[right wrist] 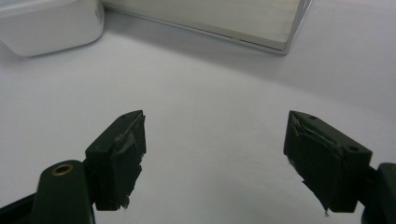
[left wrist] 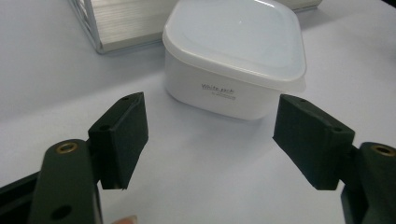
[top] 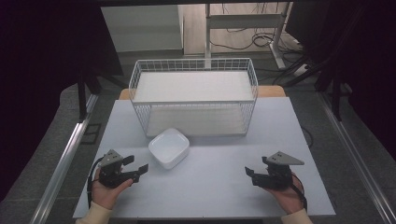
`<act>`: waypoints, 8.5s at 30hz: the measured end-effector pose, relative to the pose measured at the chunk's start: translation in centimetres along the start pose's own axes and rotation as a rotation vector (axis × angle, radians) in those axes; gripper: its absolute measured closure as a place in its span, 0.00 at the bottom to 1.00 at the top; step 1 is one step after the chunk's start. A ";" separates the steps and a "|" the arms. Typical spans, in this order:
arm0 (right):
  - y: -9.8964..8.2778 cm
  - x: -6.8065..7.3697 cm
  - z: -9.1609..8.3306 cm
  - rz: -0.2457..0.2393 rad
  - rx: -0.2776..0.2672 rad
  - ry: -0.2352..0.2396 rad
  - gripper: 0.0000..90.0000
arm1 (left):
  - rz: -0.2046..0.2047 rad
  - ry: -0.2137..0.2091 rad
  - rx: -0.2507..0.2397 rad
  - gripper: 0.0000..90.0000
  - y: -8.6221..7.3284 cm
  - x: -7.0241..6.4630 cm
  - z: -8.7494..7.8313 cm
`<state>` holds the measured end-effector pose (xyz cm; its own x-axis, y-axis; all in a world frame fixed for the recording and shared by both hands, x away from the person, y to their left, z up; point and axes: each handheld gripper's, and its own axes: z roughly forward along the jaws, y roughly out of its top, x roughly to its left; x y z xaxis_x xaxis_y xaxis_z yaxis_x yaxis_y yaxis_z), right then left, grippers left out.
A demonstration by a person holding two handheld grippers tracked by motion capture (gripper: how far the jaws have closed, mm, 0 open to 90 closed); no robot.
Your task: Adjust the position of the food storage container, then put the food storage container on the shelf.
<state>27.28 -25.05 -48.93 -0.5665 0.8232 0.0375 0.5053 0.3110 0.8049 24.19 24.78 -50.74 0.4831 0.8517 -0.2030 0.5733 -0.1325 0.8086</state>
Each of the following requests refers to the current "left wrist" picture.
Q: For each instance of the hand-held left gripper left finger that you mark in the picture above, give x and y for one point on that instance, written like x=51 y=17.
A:
x=120 y=141

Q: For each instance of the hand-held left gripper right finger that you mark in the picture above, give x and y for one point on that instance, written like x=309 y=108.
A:
x=308 y=141

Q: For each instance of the white lidded plastic container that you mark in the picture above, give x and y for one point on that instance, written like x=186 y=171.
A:
x=236 y=40

